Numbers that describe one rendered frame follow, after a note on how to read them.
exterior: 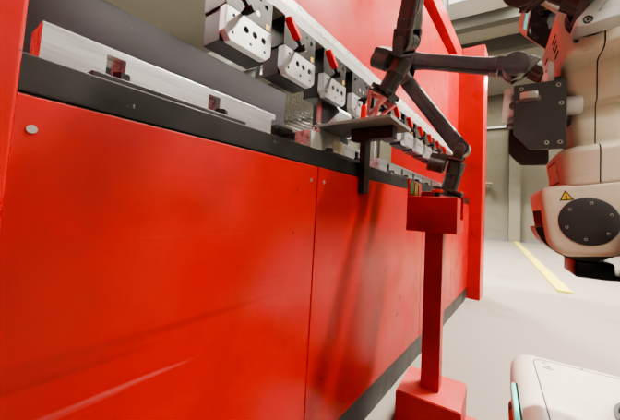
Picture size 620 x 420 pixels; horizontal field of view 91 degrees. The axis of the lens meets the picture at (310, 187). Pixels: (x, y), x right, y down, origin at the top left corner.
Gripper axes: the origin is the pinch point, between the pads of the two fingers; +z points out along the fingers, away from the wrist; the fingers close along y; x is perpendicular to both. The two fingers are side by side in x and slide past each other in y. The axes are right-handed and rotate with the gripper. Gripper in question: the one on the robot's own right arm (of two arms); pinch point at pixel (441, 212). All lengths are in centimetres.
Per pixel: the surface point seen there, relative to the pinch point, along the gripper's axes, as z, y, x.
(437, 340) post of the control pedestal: 41.9, -12.3, 7.4
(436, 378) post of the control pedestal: 54, -16, 7
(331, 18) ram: -54, 47, 36
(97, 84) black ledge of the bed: -5, 29, 106
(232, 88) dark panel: -27, 96, 30
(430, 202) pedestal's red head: -2.5, 2.0, 15.0
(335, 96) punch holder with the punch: -29, 40, 31
